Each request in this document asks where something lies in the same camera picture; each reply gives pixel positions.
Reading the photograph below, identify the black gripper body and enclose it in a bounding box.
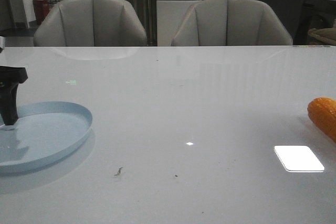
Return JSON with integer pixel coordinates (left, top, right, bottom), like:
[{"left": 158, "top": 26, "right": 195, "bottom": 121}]
[{"left": 1, "top": 66, "right": 28, "bottom": 84}]

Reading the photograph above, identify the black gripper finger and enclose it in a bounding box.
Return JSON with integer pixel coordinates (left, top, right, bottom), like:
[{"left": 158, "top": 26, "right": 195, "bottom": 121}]
[{"left": 1, "top": 82, "right": 18, "bottom": 125}]

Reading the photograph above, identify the light blue round plate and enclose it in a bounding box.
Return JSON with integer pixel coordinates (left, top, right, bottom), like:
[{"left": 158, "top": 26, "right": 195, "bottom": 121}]
[{"left": 1, "top": 101, "right": 92, "bottom": 174}]

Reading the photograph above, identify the orange corn cob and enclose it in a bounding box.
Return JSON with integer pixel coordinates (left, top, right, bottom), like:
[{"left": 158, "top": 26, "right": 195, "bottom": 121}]
[{"left": 307, "top": 97, "right": 335, "bottom": 142}]

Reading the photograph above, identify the red trash bin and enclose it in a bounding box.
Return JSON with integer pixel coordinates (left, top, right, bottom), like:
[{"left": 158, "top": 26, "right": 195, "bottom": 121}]
[{"left": 33, "top": 0, "right": 49, "bottom": 25}]

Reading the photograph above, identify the left grey upholstered chair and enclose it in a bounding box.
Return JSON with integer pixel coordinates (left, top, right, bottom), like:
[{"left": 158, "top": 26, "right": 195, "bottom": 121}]
[{"left": 33, "top": 0, "right": 147, "bottom": 47}]

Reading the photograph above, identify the grey upholstered chair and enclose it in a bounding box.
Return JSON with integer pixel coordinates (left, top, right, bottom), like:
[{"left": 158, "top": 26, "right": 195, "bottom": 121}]
[
  {"left": 171, "top": 0, "right": 293, "bottom": 47},
  {"left": 33, "top": 0, "right": 147, "bottom": 47}
]

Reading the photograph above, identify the right grey upholstered chair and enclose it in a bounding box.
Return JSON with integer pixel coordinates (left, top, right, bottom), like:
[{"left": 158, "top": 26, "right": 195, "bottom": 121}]
[{"left": 171, "top": 0, "right": 293, "bottom": 47}]

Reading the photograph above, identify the beige cushion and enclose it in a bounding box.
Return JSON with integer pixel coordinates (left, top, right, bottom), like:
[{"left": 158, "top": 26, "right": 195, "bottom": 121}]
[{"left": 308, "top": 27, "right": 335, "bottom": 46}]

